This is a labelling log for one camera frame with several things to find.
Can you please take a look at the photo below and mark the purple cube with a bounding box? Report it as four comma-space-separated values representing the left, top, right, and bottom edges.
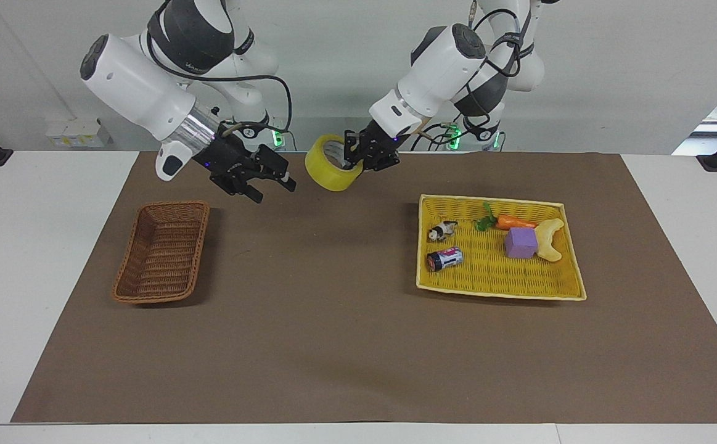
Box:
504, 226, 539, 260

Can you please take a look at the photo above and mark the pale yellow toy banana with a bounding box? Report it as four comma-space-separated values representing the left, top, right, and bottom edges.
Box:
534, 218, 565, 263

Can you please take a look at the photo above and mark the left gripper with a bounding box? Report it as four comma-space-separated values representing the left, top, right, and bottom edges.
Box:
343, 122, 403, 173

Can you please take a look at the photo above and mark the yellow woven basket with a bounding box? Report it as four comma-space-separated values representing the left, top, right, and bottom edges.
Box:
416, 194, 588, 302

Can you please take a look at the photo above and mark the small pink can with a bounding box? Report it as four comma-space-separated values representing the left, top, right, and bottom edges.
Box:
425, 245, 464, 274

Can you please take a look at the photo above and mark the yellow tape roll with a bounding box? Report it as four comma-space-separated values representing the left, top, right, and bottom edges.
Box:
305, 134, 364, 192

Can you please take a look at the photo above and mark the orange toy carrot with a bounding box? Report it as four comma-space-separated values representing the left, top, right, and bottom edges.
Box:
474, 201, 538, 233

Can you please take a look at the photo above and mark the white box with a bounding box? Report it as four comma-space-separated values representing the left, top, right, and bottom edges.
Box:
45, 117, 113, 149

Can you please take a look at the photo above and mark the black cable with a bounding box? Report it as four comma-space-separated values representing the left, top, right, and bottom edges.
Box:
145, 30, 293, 150
466, 5, 535, 80

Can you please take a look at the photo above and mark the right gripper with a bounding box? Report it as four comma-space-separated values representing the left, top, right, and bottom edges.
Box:
194, 131, 298, 205

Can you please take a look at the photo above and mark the small cow figurine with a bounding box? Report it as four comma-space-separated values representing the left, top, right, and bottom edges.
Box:
427, 220, 459, 243

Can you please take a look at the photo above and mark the brown wicker basket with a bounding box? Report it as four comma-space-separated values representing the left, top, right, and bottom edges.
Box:
112, 200, 211, 305

